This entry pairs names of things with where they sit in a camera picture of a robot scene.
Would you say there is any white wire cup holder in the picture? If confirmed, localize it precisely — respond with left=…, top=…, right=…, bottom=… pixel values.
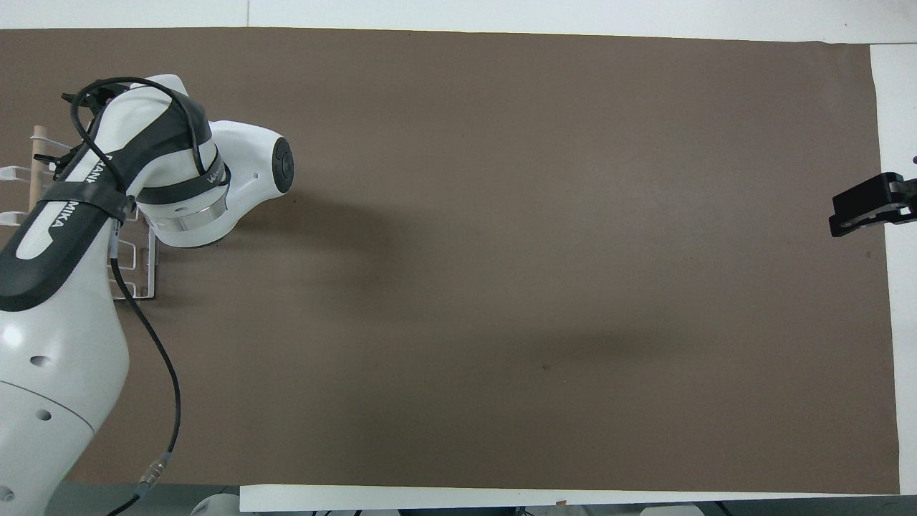
left=0, top=125, right=159, bottom=302

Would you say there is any black cable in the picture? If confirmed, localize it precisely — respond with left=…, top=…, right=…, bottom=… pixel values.
left=70, top=77, right=232, bottom=516

